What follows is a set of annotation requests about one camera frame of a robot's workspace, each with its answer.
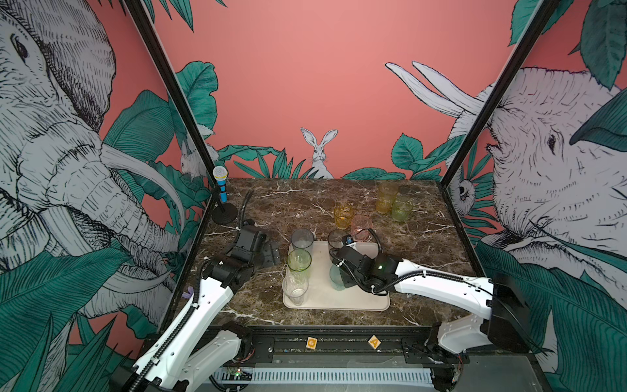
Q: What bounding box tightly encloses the light green translucent glass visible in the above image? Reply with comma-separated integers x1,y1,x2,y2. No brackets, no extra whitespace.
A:
287,249,312,282

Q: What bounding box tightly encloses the grey-blue translucent glass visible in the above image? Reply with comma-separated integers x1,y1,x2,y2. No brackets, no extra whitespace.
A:
291,229,315,254

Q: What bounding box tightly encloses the clear tall glass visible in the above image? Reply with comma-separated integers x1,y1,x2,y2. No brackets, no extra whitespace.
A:
282,274,309,306

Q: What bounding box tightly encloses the teal frosted glass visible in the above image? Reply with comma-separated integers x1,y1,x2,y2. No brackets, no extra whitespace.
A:
329,265,346,291

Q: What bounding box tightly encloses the dark smoky tall glass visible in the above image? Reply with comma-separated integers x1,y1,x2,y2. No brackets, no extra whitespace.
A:
327,229,349,249

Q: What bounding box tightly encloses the beige rectangular tray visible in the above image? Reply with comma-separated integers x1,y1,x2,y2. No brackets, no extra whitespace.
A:
282,241,390,311

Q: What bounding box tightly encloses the yellow tall glass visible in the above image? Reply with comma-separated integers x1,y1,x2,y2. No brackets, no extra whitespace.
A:
376,181,399,215

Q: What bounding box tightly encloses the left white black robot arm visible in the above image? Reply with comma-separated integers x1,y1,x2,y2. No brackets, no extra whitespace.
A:
109,241,280,391

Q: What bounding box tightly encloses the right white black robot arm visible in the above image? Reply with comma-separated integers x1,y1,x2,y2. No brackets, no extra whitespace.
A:
329,245,532,354

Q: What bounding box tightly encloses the pink short glass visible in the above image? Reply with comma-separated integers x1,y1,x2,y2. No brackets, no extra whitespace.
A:
351,215,372,242

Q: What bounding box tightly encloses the toy microphone on black stand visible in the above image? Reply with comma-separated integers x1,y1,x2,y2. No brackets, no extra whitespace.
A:
212,166,238,225

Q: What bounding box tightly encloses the amber short glass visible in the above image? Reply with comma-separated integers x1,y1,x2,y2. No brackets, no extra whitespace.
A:
333,204,354,230

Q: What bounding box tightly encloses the green short glass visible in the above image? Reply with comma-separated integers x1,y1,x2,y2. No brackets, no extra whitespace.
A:
390,194,413,222

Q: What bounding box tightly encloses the orange square tag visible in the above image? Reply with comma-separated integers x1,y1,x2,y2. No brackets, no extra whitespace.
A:
306,337,318,351

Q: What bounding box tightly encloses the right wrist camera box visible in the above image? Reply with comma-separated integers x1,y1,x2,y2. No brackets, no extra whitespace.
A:
341,235,356,247

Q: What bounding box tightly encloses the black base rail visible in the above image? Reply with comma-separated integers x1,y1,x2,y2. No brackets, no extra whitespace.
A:
225,325,532,368

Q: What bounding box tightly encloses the left black frame post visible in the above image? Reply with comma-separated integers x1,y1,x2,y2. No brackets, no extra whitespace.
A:
124,0,216,187

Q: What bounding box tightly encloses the black frame post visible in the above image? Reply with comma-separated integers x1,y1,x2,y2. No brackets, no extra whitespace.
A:
124,0,216,187
440,0,560,188

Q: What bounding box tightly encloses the right black frame post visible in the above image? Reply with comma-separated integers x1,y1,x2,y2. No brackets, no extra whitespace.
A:
440,0,560,188

